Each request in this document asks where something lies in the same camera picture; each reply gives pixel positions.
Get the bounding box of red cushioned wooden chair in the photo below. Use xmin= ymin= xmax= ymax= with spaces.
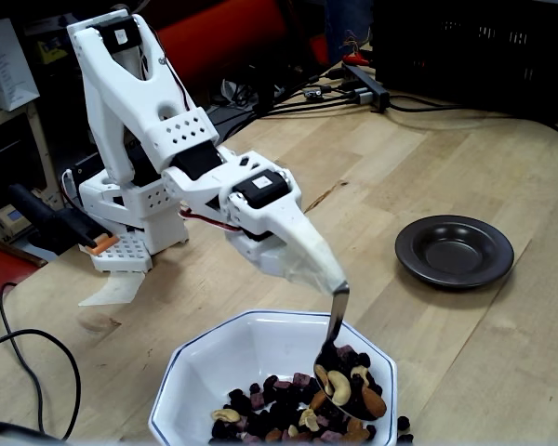
xmin=0 ymin=234 xmax=48 ymax=310
xmin=151 ymin=0 xmax=331 ymax=108

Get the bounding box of beige masking tape wrap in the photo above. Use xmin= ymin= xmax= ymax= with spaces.
xmin=278 ymin=221 xmax=351 ymax=297

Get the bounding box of beige device blue screen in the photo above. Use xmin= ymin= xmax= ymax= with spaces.
xmin=0 ymin=203 xmax=33 ymax=239

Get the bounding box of bent metal spoon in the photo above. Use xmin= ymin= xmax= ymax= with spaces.
xmin=312 ymin=285 xmax=388 ymax=423

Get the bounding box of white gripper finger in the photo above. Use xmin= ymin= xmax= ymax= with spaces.
xmin=271 ymin=207 xmax=351 ymax=297
xmin=222 ymin=191 xmax=330 ymax=295

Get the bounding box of black USB cable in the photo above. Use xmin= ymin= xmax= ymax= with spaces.
xmin=258 ymin=83 xmax=354 ymax=116
xmin=262 ymin=91 xmax=362 ymax=118
xmin=253 ymin=68 xmax=348 ymax=115

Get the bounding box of trail mix pile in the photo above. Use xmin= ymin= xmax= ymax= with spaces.
xmin=208 ymin=371 xmax=378 ymax=445

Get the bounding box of beige masking tape strip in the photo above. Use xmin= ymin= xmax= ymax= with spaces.
xmin=77 ymin=270 xmax=146 ymax=307

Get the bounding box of grey USB hub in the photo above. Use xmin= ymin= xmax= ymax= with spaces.
xmin=341 ymin=63 xmax=392 ymax=112

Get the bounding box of small trail mix heap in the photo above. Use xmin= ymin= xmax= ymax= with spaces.
xmin=313 ymin=344 xmax=388 ymax=419

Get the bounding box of dark brown plate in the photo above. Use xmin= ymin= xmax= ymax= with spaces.
xmin=394 ymin=214 xmax=515 ymax=290

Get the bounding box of wooden shelf frame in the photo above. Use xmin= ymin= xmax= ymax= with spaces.
xmin=0 ymin=99 xmax=60 ymax=205

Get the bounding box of yellow and black box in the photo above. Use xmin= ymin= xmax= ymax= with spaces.
xmin=35 ymin=36 xmax=70 ymax=65

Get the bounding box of black printed carton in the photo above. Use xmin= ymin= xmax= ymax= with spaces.
xmin=22 ymin=11 xmax=73 ymax=46

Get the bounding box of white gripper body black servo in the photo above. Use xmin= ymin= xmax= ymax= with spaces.
xmin=231 ymin=167 xmax=304 ymax=233

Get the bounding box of white cardboard box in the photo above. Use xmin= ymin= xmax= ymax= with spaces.
xmin=0 ymin=18 xmax=41 ymax=112

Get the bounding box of thick black power cable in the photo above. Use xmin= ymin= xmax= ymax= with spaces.
xmin=385 ymin=95 xmax=558 ymax=142

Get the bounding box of black bar clamp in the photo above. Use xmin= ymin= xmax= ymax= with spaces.
xmin=7 ymin=183 xmax=120 ymax=256

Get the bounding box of long black cable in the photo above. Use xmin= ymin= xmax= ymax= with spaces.
xmin=0 ymin=282 xmax=83 ymax=441

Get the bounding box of black plastic crate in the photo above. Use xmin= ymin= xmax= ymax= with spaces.
xmin=370 ymin=0 xmax=558 ymax=120

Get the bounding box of white octagonal bowl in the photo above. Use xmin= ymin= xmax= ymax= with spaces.
xmin=148 ymin=309 xmax=399 ymax=446

